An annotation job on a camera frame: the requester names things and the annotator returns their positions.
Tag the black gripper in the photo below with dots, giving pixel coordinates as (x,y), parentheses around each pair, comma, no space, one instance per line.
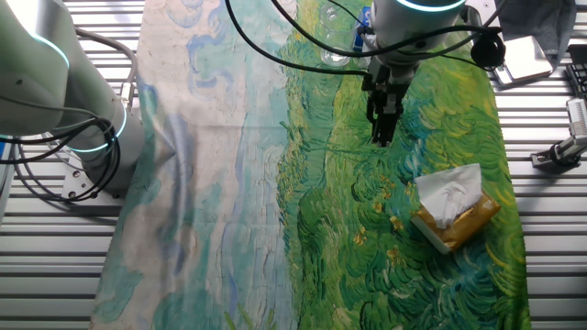
(387,89)

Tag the clear plastic cup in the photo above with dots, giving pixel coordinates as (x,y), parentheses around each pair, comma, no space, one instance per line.
(335,57)

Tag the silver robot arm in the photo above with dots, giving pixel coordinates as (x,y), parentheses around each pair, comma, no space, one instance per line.
(36,69)

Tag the white tissue sheet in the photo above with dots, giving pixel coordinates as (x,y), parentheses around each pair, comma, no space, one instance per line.
(447,192)

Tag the blue tissue pack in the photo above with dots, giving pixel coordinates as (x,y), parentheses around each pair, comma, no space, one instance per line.
(361,18)

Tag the yellow tissue pack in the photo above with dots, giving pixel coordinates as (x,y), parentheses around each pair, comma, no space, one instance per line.
(463,227)

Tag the silver flat device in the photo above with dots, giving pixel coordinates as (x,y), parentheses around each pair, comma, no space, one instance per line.
(525,59)

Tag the painted landscape tablecloth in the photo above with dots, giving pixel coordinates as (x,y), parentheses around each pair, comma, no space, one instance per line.
(229,183)

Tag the grey cloth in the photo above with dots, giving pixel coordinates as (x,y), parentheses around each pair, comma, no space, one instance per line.
(546,18)

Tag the black keyboard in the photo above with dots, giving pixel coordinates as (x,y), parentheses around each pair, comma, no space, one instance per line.
(580,78)

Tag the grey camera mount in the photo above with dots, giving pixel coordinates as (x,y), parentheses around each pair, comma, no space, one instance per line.
(557,156)

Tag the white camera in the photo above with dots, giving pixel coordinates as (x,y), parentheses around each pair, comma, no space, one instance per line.
(579,117)

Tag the metal base plate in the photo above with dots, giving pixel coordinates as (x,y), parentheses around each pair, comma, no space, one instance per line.
(75,183)

